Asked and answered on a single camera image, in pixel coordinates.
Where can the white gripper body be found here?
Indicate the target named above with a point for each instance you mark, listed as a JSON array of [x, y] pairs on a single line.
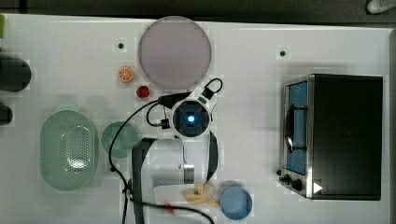
[[207, 94]]

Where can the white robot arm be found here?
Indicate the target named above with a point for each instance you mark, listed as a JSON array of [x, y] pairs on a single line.
[[189, 155]]

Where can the green oval strainer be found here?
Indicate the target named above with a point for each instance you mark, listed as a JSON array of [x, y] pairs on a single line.
[[68, 150]]

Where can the round grey plate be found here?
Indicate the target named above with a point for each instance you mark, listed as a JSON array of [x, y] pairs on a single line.
[[174, 53]]

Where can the red strawberry toy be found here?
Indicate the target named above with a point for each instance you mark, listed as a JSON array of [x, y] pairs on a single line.
[[142, 92]]

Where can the orange slice toy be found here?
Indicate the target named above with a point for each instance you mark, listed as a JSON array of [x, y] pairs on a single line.
[[126, 74]]

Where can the green mug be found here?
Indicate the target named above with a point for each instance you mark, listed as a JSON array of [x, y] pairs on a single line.
[[125, 140]]

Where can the yellow banana toy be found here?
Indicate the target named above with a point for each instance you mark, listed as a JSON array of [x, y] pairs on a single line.
[[203, 193]]

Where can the blue bowl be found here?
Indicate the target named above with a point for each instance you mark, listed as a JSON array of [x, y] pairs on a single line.
[[236, 203]]

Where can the red apple toy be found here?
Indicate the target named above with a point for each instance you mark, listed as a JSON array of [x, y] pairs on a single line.
[[168, 208]]

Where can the black toaster oven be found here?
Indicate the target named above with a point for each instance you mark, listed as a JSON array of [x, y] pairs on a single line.
[[332, 142]]

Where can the large black cylinder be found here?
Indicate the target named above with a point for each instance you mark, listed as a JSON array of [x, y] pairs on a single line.
[[15, 74]]

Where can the small black cylinder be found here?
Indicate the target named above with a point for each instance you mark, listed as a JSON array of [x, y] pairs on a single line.
[[6, 115]]

